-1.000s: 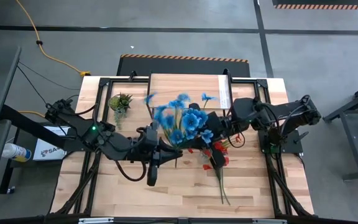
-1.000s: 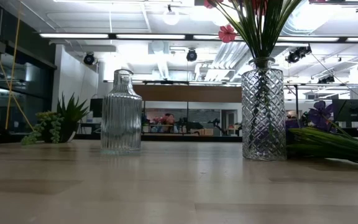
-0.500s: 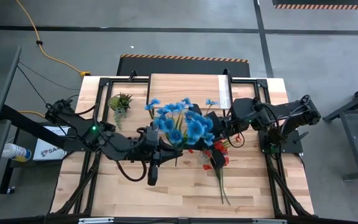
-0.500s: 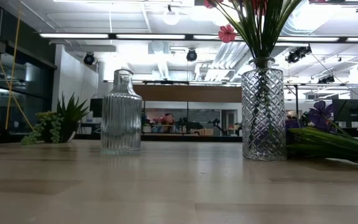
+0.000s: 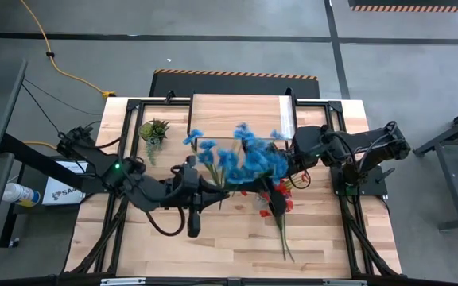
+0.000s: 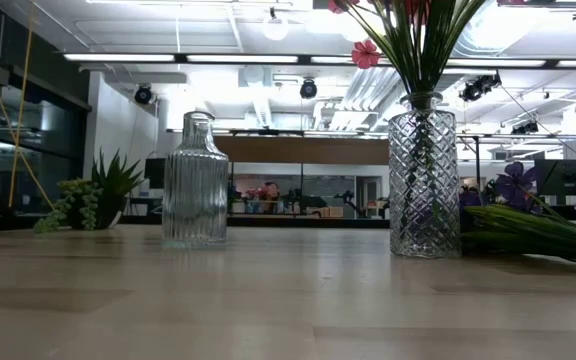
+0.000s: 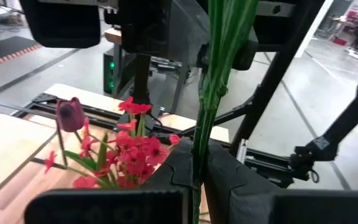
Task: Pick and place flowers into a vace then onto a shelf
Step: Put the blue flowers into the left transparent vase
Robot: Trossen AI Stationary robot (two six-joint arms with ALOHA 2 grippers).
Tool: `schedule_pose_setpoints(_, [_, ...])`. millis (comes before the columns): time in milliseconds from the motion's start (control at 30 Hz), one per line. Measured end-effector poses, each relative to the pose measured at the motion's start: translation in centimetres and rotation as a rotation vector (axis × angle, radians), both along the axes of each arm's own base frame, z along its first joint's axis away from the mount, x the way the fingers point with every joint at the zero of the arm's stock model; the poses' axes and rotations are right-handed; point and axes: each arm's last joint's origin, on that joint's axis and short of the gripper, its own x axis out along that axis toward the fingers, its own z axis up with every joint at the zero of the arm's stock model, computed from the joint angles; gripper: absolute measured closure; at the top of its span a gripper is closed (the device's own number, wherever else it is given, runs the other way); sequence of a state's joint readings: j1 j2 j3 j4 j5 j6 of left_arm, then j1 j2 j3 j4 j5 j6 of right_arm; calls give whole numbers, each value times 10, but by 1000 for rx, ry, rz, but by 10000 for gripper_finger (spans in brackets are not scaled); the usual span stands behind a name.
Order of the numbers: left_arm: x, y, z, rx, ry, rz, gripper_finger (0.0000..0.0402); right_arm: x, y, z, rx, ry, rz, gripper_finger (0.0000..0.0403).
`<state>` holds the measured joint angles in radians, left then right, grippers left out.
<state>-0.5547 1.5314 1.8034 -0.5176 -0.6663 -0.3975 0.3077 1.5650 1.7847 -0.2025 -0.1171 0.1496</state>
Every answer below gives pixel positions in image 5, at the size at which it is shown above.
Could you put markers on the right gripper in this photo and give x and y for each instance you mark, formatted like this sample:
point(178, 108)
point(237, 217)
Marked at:
point(278, 200)

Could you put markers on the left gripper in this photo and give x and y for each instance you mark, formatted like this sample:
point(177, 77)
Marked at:
point(185, 192)

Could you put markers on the blue artificial flower bunch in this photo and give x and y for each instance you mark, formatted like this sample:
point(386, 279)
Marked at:
point(257, 161)

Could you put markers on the red artificial flower bunch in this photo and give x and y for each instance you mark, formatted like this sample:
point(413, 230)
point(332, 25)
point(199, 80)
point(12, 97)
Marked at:
point(282, 188)

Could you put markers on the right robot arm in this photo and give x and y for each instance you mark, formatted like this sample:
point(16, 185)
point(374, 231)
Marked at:
point(388, 143)

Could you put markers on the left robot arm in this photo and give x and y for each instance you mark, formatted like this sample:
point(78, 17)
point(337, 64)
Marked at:
point(149, 192)

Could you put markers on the wooden shelf black legs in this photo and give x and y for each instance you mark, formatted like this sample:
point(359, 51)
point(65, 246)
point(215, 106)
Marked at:
point(233, 115)

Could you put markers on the small green succulent plant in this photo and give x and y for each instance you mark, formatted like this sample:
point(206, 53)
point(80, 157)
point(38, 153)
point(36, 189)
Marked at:
point(153, 131)

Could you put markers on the black striped floor mat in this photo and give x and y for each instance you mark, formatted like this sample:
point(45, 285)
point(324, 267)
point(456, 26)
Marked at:
point(412, 8)
point(233, 85)

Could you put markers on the white printed cardboard box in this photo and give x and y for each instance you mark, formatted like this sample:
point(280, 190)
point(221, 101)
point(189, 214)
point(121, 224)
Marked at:
point(60, 194)

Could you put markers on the black desk support beam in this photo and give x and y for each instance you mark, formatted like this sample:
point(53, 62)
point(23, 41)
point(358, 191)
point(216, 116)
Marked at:
point(34, 159)

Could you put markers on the white spray can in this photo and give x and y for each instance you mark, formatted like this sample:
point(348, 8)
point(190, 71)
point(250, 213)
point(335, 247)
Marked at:
point(18, 194)

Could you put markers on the black metal stand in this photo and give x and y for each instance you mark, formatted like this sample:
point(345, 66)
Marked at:
point(449, 182)

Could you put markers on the black aluminium frame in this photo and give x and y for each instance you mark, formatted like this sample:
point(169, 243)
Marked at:
point(335, 106)

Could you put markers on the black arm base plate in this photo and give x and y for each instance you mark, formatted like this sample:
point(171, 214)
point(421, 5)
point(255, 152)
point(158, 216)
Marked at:
point(372, 186)

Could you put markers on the silver metal bracket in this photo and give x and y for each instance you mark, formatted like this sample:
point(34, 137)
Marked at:
point(121, 282)
point(344, 283)

